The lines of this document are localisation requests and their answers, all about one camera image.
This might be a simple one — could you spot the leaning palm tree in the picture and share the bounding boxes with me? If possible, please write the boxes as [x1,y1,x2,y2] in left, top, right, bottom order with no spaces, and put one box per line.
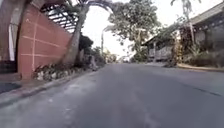
[61,0,114,66]

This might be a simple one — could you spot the grey house with roof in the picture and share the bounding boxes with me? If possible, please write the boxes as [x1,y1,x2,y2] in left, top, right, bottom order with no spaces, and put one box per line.
[141,32,178,63]

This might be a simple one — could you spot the bushes along wall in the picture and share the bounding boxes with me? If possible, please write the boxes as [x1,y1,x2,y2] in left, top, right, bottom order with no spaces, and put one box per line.
[32,54,107,82]

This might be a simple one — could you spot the grey concrete kerb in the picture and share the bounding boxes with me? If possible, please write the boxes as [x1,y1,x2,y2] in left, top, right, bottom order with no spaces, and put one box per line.
[0,68,98,108]

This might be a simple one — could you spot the red brick wall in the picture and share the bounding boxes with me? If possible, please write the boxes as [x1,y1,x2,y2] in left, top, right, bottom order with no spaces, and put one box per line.
[0,0,78,80]

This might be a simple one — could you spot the large leafy tree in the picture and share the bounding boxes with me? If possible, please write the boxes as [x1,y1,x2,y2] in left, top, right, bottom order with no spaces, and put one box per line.
[108,0,162,63]

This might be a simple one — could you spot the grey asphalt road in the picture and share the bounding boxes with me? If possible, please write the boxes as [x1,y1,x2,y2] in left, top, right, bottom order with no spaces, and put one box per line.
[0,62,224,128]

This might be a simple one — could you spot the pole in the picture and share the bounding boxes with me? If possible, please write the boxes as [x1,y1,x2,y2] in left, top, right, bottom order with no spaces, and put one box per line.
[100,30,105,57]

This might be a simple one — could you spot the house with dark roof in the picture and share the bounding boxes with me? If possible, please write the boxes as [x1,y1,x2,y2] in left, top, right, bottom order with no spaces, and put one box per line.
[179,2,224,68]

